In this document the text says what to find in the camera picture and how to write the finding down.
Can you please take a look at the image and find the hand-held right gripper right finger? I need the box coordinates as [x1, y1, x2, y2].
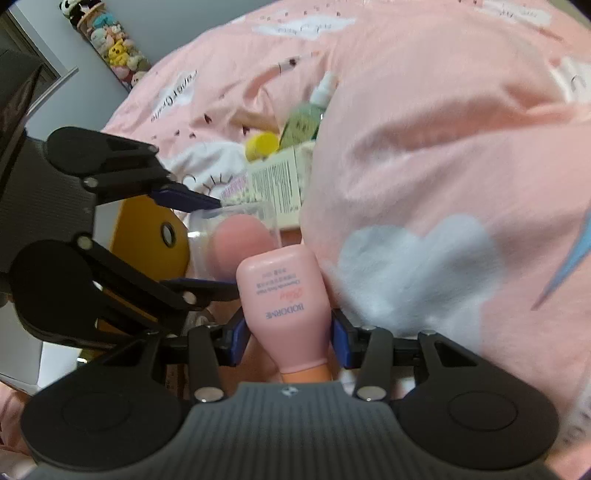
[331, 308, 482, 401]

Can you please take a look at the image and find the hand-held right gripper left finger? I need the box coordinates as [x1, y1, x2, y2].
[78, 318, 245, 402]

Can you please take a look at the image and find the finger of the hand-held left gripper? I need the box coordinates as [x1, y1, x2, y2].
[75, 234, 242, 332]
[84, 133, 223, 213]

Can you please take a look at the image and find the clear plastic case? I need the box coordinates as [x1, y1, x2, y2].
[187, 205, 283, 283]

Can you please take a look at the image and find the pink makeup sponge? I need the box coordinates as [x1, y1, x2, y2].
[211, 217, 278, 280]

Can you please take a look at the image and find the pink squeeze bottle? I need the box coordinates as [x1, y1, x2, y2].
[235, 246, 337, 385]

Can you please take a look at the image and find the orange cardboard box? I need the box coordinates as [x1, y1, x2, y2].
[110, 195, 192, 326]

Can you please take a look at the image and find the yellow bulb cap bottle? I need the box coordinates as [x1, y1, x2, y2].
[245, 132, 280, 162]

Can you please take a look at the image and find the white printed carton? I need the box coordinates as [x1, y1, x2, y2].
[247, 142, 319, 230]

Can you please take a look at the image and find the green spray bottle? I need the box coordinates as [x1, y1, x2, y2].
[279, 71, 341, 151]

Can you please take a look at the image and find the stack of plush toys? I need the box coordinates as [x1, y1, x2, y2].
[58, 0, 153, 92]

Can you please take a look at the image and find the pink printed blanket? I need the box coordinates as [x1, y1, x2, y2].
[99, 0, 591, 462]

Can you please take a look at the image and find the window frame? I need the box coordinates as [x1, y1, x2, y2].
[0, 8, 80, 158]

